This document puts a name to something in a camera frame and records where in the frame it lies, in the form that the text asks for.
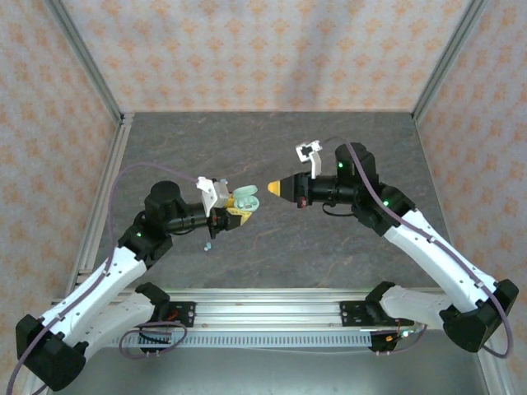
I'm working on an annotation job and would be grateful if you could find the purple cable loop, left base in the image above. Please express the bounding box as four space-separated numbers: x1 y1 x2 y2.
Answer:
118 320 187 360

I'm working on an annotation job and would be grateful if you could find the shiny metal sheet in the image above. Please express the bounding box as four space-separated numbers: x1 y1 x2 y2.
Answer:
44 347 495 395

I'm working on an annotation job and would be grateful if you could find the perforated metal cable tray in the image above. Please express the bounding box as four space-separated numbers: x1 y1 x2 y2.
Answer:
86 332 374 349

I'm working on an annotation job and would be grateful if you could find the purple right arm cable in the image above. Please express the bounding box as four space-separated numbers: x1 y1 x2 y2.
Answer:
319 137 514 360

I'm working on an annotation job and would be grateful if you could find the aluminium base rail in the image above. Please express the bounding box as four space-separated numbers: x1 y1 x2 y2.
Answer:
49 287 448 331

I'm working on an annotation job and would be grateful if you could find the aluminium left floor rail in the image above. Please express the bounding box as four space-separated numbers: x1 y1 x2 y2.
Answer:
23 114 135 395

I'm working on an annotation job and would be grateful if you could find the aluminium right floor rail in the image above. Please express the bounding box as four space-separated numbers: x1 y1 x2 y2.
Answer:
411 114 512 395

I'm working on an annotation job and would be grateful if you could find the aluminium left corner post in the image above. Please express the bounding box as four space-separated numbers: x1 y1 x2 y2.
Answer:
44 0 125 123

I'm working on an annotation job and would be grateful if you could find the pale green earbud charging case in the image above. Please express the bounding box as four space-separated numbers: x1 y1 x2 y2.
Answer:
231 184 262 211

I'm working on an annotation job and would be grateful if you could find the small wire bundle with LED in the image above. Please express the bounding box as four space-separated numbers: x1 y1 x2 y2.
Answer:
385 325 427 345

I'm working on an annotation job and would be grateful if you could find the purple cable loop, base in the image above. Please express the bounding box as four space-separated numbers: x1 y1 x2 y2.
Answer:
118 320 187 360
376 323 430 357

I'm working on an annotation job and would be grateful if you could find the aluminium floor rail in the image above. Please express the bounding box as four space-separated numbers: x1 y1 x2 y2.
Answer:
23 114 135 395
411 114 512 395

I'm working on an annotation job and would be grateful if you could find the aluminium corner post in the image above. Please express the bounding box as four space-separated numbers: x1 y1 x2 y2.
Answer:
411 0 492 121
44 0 125 123

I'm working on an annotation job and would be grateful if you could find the purple cable loop, right base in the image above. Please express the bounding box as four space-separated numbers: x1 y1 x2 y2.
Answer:
376 323 430 357

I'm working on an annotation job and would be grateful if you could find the aluminium right corner post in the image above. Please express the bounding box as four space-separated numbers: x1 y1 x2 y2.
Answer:
411 0 492 121

